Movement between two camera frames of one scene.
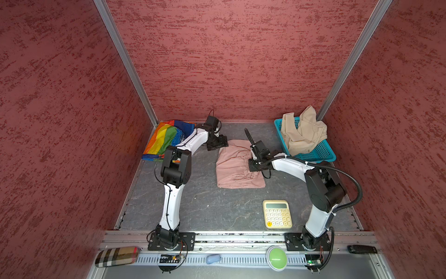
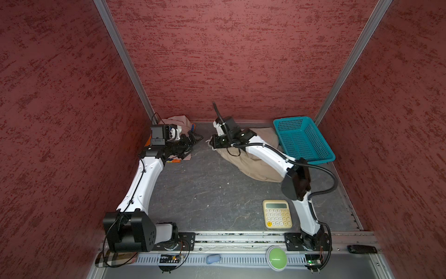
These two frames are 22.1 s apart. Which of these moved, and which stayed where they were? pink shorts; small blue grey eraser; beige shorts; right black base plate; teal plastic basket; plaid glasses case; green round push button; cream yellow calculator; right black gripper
Moved: right black gripper; beige shorts; pink shorts
Stayed: plaid glasses case; green round push button; teal plastic basket; right black base plate; small blue grey eraser; cream yellow calculator
